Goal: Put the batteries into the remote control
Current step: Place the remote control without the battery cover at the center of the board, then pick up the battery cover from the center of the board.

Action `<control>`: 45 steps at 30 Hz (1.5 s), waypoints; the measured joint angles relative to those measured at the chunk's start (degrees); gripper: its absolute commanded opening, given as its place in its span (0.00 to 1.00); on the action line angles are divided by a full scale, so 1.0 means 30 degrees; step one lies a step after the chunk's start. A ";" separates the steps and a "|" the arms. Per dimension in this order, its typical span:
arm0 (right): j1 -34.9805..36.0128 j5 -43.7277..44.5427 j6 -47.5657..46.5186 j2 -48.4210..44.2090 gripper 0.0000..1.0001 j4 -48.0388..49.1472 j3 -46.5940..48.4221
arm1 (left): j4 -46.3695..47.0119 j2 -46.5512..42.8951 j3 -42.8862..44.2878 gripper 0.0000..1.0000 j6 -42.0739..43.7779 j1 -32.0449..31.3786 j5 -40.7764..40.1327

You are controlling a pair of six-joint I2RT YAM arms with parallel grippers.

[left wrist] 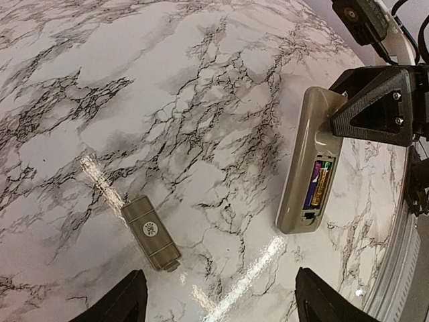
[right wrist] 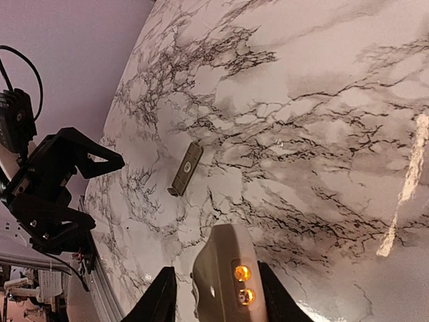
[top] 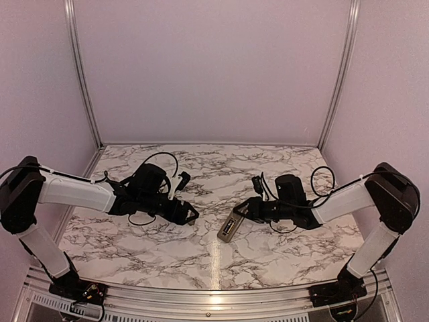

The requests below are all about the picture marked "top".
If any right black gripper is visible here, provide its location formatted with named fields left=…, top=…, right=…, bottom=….
left=233, top=196, right=295, bottom=223

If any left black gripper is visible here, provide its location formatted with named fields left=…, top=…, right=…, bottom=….
left=139, top=192, right=200, bottom=225

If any grey white remote control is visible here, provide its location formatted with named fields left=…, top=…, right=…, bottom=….
left=217, top=211, right=244, bottom=243

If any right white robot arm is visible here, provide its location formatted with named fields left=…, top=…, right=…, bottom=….
left=232, top=162, right=421, bottom=301

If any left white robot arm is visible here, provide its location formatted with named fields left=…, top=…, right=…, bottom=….
left=1, top=156, right=199, bottom=299

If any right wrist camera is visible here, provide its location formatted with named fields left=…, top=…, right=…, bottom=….
left=251, top=176, right=269, bottom=201

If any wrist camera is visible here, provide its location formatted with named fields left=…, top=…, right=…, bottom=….
left=251, top=176, right=269, bottom=201
left=168, top=171, right=190, bottom=200

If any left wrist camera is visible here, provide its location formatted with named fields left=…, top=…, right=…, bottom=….
left=168, top=171, right=190, bottom=200

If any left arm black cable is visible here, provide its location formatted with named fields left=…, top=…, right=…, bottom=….
left=0, top=151, right=179, bottom=227

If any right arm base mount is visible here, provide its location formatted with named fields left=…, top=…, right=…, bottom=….
left=309, top=264, right=367, bottom=307

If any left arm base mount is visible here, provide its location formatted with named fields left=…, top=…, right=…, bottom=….
left=49, top=270, right=107, bottom=306

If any left aluminium corner post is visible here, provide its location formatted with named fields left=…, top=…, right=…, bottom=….
left=64, top=0, right=103, bottom=150

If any aluminium corner post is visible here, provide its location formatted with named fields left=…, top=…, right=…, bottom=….
left=64, top=0, right=103, bottom=150
left=317, top=0, right=361, bottom=152

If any right aluminium corner post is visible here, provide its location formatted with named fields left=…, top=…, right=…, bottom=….
left=317, top=0, right=361, bottom=152

